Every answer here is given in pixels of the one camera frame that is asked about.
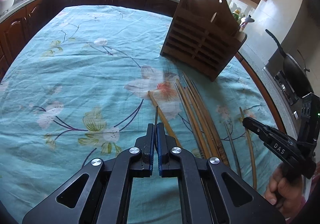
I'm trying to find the teal floral tablecloth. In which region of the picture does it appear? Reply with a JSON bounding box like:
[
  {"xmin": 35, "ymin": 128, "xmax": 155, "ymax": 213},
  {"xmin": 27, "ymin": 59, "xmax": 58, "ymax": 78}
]
[{"xmin": 1, "ymin": 6, "xmax": 275, "ymax": 222}]

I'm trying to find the green yellow bottle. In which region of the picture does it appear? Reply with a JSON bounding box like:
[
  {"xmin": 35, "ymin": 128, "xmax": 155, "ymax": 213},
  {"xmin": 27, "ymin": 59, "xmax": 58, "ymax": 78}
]
[{"xmin": 232, "ymin": 9, "xmax": 242, "ymax": 24}]

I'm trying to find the gas stove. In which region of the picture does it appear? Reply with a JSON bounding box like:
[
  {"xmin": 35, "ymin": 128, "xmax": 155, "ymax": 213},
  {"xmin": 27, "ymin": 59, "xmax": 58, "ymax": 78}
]
[{"xmin": 262, "ymin": 66, "xmax": 308, "ymax": 124}]

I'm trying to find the dark metal fork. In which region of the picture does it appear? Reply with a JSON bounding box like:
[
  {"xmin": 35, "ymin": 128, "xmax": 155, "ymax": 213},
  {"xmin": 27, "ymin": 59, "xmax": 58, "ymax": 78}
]
[{"xmin": 155, "ymin": 105, "xmax": 158, "ymax": 126}]

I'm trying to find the short bamboo chopstick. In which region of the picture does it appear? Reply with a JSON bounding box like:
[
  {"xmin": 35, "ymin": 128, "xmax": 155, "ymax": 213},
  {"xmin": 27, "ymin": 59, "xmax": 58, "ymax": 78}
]
[{"xmin": 148, "ymin": 91, "xmax": 182, "ymax": 147}]

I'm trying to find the metal spoon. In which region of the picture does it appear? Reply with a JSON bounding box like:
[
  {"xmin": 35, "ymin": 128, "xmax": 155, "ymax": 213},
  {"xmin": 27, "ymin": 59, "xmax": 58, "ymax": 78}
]
[{"xmin": 223, "ymin": 121, "xmax": 242, "ymax": 177}]

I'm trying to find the brown wooden utensil holder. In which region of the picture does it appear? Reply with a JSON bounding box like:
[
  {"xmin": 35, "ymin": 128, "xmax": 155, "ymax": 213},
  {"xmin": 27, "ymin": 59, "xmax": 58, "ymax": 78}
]
[{"xmin": 161, "ymin": 0, "xmax": 247, "ymax": 81}]

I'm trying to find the black wok with handle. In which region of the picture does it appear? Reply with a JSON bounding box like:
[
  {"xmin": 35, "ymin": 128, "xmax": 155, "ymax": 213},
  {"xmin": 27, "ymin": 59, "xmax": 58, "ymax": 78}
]
[{"xmin": 265, "ymin": 29, "xmax": 314, "ymax": 98}]

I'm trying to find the person's right hand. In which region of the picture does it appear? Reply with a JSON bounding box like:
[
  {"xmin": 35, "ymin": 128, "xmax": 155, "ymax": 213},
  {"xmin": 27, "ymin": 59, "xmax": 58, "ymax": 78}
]
[{"xmin": 264, "ymin": 163, "xmax": 304, "ymax": 219}]

